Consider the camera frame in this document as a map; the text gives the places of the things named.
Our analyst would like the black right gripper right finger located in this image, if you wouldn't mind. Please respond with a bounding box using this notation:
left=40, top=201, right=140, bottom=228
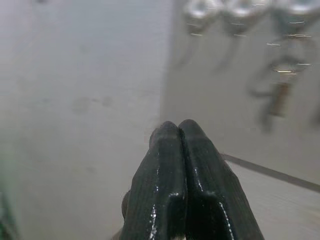
left=178, top=119, right=265, bottom=240

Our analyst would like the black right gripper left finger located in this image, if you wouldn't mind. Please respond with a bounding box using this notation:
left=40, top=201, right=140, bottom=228
left=121, top=120, right=188, bottom=240

